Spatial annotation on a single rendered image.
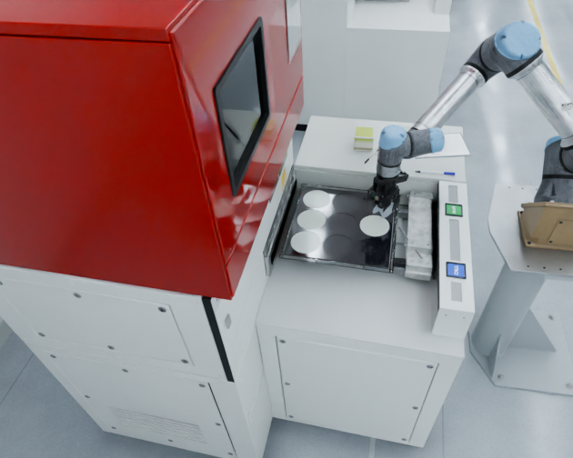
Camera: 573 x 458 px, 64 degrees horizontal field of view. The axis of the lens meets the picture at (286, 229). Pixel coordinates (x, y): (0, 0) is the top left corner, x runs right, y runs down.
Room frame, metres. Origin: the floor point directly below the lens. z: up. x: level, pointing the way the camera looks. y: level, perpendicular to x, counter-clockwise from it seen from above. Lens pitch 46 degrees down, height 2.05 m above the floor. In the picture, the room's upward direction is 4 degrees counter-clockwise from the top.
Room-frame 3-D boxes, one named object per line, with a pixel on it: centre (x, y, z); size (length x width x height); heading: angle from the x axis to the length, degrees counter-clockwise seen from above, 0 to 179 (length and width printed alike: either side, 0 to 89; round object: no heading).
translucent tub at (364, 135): (1.47, -0.32, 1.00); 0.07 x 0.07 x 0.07; 78
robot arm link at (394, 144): (1.13, -0.34, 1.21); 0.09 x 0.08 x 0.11; 96
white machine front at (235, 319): (1.00, 0.07, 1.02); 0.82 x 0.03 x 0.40; 164
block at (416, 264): (0.91, -0.41, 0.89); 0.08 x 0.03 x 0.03; 74
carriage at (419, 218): (1.07, -0.45, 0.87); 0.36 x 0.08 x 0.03; 164
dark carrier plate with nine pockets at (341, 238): (1.12, -0.19, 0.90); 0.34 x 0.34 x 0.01; 74
